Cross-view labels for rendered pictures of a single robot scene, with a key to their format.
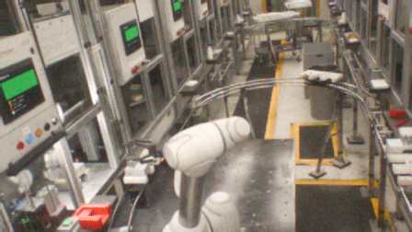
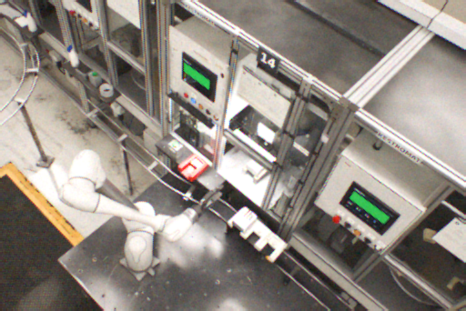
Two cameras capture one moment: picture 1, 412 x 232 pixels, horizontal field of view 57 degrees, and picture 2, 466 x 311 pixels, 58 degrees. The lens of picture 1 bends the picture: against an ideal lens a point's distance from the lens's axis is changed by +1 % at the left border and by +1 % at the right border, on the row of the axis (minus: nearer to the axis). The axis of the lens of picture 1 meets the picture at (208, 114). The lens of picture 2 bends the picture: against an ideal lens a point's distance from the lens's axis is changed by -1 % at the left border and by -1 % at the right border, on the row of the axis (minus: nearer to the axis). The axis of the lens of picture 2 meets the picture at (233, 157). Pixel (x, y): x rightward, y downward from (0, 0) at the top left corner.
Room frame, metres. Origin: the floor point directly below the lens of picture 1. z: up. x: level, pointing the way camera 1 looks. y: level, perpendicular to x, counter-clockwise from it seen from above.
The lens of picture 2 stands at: (2.23, -0.76, 3.24)
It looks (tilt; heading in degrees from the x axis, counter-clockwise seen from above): 54 degrees down; 107
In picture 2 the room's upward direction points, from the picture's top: 11 degrees clockwise
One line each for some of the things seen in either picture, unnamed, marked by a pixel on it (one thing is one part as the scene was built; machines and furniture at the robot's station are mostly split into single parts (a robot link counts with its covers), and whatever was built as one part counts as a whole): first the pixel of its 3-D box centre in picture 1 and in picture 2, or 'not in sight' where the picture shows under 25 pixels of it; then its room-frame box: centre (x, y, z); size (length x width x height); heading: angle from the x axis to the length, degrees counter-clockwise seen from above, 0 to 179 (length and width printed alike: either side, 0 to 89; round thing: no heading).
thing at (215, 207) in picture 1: (221, 214); (138, 249); (1.52, 0.01, 0.85); 0.18 x 0.16 x 0.22; 117
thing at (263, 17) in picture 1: (277, 36); not in sight; (7.10, -1.52, 0.48); 0.88 x 0.56 x 0.96; 92
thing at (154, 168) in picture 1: (146, 168); (256, 235); (2.11, 0.44, 0.84); 0.36 x 0.14 x 0.10; 164
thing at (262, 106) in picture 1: (264, 76); not in sight; (6.24, -1.06, 0.01); 5.85 x 0.59 x 0.01; 164
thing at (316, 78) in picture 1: (320, 78); not in sight; (3.34, -1.10, 0.84); 0.37 x 0.14 x 0.10; 42
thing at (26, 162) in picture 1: (38, 149); (191, 108); (1.46, 0.73, 1.37); 0.36 x 0.04 x 0.04; 164
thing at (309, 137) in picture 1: (314, 141); not in sight; (3.66, -1.13, 0.01); 1.00 x 0.55 x 0.01; 164
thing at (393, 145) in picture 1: (400, 143); not in sight; (1.83, -1.04, 0.92); 0.13 x 0.10 x 0.09; 74
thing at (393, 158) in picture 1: (405, 167); not in sight; (1.72, -1.01, 0.84); 0.37 x 0.14 x 0.10; 164
